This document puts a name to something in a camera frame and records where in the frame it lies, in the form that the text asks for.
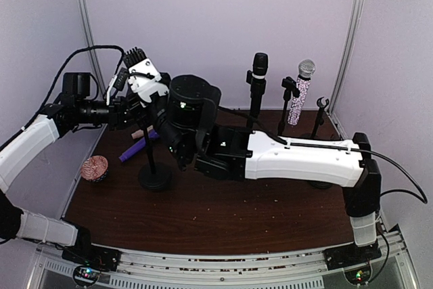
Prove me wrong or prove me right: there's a pale pink microphone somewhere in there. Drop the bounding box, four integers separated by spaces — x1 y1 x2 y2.
131 130 144 139

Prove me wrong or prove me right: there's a purple microphone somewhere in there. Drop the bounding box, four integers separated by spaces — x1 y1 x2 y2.
118 131 159 162

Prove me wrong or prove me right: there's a black stand with blue microphone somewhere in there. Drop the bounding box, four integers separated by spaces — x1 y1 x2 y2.
135 113 172 192

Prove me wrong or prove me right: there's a black stand with glitter microphone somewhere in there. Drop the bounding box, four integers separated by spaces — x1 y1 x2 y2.
277 76 300 136

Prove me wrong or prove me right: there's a silver glitter microphone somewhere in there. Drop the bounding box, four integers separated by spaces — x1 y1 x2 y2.
288 59 316 126

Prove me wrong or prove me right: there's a black stand for pink microphone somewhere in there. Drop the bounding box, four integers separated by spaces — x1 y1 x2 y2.
301 97 329 139

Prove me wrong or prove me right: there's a black stand for purple microphone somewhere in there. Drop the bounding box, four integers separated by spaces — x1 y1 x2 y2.
309 181 333 190

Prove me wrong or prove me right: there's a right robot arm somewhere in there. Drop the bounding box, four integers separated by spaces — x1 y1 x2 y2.
123 48 382 263

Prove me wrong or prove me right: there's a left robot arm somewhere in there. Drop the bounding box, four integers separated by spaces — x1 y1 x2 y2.
1 48 158 265

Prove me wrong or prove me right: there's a black microphone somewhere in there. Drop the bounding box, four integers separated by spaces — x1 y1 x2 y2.
246 52 271 124

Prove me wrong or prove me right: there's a red patterned small bowl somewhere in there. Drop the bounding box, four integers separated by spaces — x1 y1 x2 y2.
81 155 108 183

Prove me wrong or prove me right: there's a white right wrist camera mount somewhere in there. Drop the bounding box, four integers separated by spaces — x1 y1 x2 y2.
128 59 168 106

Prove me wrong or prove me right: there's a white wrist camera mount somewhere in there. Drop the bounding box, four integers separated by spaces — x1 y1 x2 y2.
106 72 128 106
128 59 168 106

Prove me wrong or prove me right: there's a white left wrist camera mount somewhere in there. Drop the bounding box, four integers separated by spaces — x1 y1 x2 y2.
106 72 128 106

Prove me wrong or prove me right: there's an aluminium corner frame post left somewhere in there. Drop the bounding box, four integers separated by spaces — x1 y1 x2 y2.
76 0 101 78

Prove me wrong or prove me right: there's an aluminium corner frame post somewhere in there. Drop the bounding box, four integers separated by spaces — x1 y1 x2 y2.
326 0 369 117
76 0 101 78

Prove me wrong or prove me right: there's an aluminium corner frame post right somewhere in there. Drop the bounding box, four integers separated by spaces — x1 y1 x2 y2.
326 0 369 117

